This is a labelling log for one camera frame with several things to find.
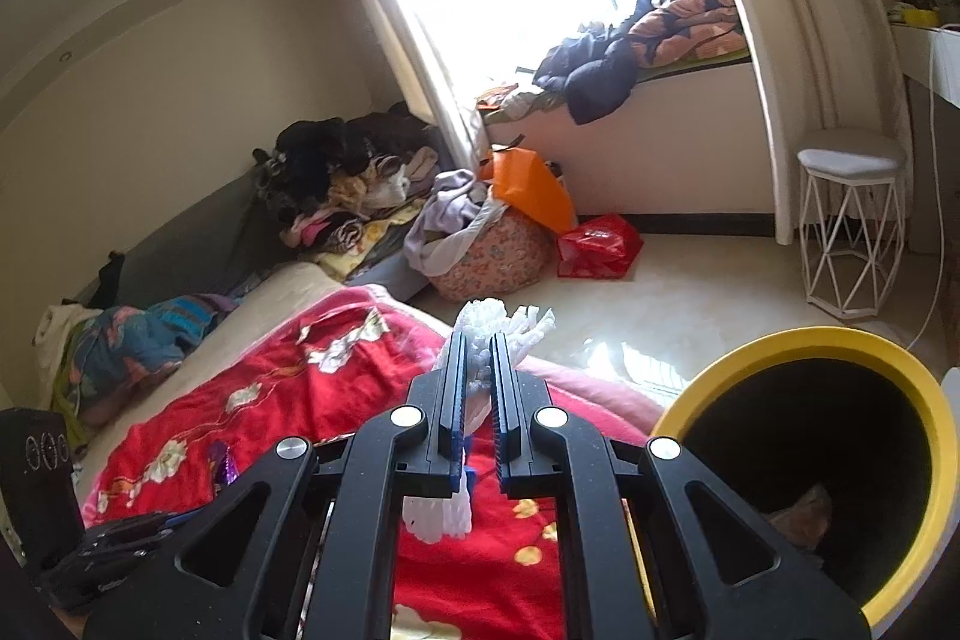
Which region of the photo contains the red floral blanket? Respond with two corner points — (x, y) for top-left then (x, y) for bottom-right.
(79, 284), (668, 640)

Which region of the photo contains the white wire stool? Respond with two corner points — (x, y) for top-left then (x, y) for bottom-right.
(796, 128), (908, 320)

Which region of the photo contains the yellow-rimmed dark trash bin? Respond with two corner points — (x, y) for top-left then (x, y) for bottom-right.
(649, 325), (942, 626)

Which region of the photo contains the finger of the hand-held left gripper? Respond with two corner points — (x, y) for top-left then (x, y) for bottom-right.
(30, 512), (188, 609)

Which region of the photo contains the orange patterned quilt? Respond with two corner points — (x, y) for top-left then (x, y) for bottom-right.
(626, 0), (751, 71)

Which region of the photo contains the beige bed mattress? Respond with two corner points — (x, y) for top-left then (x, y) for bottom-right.
(67, 261), (353, 461)

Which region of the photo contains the small black cloth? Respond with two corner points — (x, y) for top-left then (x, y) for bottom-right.
(94, 250), (125, 304)

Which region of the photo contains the white desk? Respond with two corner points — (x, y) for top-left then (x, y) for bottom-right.
(892, 21), (960, 109)

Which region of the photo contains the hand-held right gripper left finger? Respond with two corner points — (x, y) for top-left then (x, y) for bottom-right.
(82, 331), (470, 640)

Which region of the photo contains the large red plastic bag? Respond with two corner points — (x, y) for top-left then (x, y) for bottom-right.
(556, 214), (644, 280)

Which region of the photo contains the grey headboard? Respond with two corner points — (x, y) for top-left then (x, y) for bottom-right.
(75, 167), (316, 311)

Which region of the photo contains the pile of mixed clothes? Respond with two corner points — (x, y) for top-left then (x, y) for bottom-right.
(251, 111), (451, 270)

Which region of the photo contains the teal floral quilt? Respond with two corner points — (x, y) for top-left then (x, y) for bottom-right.
(71, 293), (241, 401)

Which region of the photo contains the floral fabric basket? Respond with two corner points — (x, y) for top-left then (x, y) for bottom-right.
(427, 212), (556, 302)

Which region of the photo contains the wide cream curtain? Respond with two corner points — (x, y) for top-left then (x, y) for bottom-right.
(675, 0), (912, 247)

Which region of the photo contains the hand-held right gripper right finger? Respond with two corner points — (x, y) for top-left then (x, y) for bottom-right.
(487, 331), (875, 640)

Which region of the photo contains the purple foil wrapper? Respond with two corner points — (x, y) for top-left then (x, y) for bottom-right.
(210, 437), (241, 487)

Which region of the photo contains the white cable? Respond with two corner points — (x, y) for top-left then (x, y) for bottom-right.
(911, 29), (953, 348)

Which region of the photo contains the orange paper bag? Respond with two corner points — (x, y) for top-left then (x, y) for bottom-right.
(480, 145), (577, 236)

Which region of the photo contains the white window seat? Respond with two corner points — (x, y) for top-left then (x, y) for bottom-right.
(480, 51), (781, 236)

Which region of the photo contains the lilac cloth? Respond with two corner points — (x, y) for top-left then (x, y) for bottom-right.
(403, 169), (500, 277)

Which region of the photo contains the narrow cream curtain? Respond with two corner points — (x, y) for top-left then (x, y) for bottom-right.
(322, 0), (488, 184)

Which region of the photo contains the brown crumpled wrapper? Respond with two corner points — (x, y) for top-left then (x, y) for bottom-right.
(765, 482), (833, 551)

